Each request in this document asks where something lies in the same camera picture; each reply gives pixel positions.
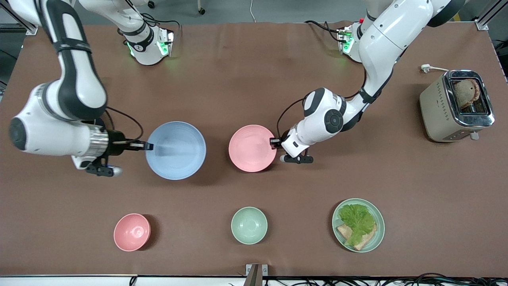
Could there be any pink plate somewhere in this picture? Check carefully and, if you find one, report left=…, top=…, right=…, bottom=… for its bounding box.
left=229, top=125, right=277, bottom=173

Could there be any blue plate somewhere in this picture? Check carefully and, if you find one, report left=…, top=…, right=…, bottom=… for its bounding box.
left=145, top=121, right=207, bottom=180

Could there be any brown table mat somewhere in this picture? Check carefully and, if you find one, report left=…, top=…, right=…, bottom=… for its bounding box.
left=0, top=22, right=508, bottom=278

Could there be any green bowl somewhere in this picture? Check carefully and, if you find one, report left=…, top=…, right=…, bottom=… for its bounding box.
left=231, top=207, right=268, bottom=245

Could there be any pink bowl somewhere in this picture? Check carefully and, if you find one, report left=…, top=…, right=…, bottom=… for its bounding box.
left=114, top=213, right=151, bottom=252

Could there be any green lettuce leaf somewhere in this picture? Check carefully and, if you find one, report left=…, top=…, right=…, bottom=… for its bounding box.
left=339, top=204, right=376, bottom=247

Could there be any brown bread slice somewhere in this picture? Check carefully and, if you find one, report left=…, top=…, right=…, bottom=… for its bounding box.
left=337, top=223, right=377, bottom=251

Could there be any green plate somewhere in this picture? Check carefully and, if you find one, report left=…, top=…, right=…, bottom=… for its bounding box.
left=332, top=198, right=385, bottom=253

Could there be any beige chrome toaster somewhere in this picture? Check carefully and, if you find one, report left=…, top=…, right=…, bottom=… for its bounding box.
left=419, top=70, right=496, bottom=143

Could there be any round toast in toaster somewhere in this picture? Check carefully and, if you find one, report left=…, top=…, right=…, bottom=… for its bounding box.
left=454, top=79, right=481, bottom=110

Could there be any black left arm base cable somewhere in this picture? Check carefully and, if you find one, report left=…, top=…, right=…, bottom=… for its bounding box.
left=304, top=20, right=346, bottom=42

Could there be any black arm base cable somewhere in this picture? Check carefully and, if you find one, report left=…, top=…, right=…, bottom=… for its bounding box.
left=304, top=20, right=346, bottom=42
left=127, top=0, right=181, bottom=40

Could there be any black right arm base cable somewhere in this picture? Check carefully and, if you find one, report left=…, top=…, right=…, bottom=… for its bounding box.
left=127, top=0, right=181, bottom=40

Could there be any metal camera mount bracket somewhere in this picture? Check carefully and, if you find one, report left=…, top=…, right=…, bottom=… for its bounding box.
left=245, top=264, right=268, bottom=286

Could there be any aluminium frame post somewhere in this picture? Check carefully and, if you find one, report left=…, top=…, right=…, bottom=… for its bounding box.
left=0, top=0, right=40, bottom=36
left=474, top=0, right=508, bottom=31

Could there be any black cable bundle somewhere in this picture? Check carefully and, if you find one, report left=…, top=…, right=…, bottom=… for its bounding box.
left=317, top=272, right=508, bottom=286

